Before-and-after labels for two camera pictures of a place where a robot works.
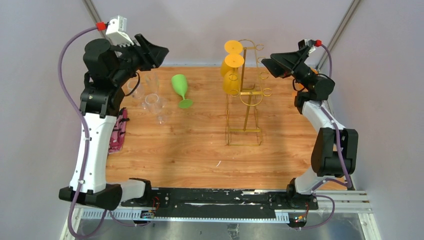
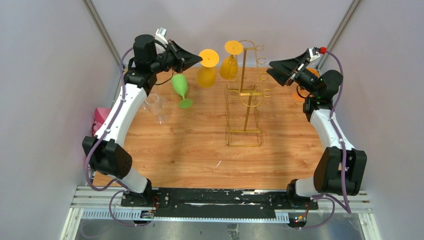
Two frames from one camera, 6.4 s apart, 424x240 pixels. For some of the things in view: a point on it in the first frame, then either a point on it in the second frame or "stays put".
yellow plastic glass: x=231 y=47 stays put
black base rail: x=219 y=203 stays put
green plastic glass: x=179 y=82 stays put
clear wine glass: x=155 y=105 stays put
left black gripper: x=152 y=56 -> x=183 y=59
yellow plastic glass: x=231 y=82 -> x=206 y=74
